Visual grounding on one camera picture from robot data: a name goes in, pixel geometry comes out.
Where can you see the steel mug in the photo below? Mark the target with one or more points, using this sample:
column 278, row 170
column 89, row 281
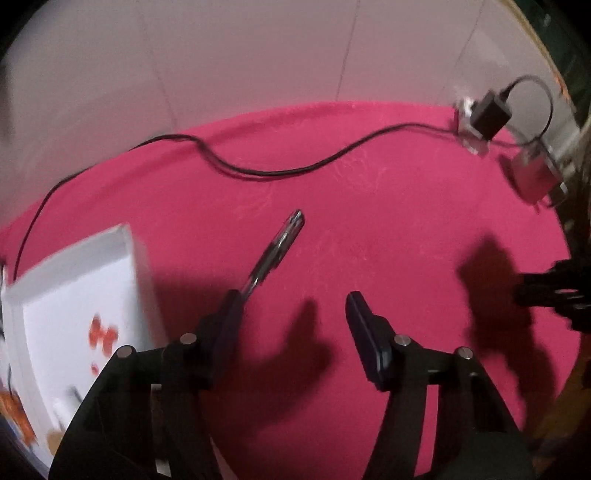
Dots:
column 537, row 177

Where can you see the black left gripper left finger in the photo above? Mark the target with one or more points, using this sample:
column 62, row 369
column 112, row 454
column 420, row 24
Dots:
column 111, row 437

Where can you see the black power adapter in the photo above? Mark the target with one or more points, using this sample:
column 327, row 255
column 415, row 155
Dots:
column 490, row 115

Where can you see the black gel pen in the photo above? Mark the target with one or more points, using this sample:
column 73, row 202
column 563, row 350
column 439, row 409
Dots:
column 274, row 253

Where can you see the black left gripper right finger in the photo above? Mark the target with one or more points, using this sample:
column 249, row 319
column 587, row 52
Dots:
column 476, row 435

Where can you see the white cardboard tray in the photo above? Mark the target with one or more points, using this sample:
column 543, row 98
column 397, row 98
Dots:
column 63, row 320

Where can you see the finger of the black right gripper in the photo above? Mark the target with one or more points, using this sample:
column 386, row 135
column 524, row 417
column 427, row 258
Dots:
column 565, row 288

